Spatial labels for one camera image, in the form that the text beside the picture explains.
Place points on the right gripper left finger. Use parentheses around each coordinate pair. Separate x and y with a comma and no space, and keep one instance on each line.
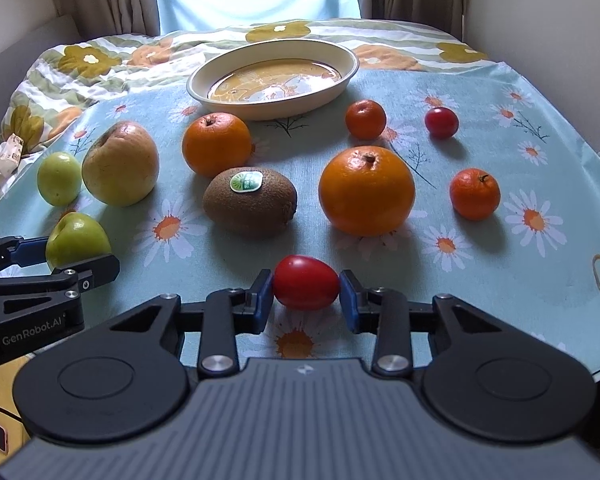
(222,316)

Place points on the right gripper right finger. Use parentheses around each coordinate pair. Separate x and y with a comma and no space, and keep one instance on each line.
(387,314)

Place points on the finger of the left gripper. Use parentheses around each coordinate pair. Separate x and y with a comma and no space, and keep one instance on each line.
(91,273)
(19,251)

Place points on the red oval tomato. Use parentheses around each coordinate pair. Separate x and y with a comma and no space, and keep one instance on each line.
(304,283)

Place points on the small green apple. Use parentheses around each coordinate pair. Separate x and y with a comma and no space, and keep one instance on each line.
(59,179)

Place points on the brown kiwi with sticker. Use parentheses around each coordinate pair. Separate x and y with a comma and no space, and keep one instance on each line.
(250,201)

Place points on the large yellowish russet apple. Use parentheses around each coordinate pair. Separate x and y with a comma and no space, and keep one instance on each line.
(122,166)

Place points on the large orange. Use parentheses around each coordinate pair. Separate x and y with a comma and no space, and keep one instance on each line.
(366,191)

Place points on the small tangerine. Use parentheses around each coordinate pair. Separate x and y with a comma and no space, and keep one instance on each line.
(365,120)
(474,194)

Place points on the medium orange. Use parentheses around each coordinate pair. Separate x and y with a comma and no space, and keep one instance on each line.
(216,142)

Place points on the round red cherry tomato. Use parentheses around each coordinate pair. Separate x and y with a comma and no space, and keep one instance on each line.
(441,122)

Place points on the small patterned cloth pouch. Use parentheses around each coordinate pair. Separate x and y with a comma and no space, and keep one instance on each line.
(10,155)

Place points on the blue daisy tablecloth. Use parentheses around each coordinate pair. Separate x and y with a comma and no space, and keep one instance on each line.
(534,263)

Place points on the grey bed headboard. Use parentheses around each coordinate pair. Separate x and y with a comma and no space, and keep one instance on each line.
(18,58)

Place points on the striped floral duvet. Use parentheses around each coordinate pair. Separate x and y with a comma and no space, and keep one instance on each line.
(65,80)

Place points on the cream yellow ceramic bowl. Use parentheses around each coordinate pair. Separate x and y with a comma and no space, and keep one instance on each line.
(273,79)

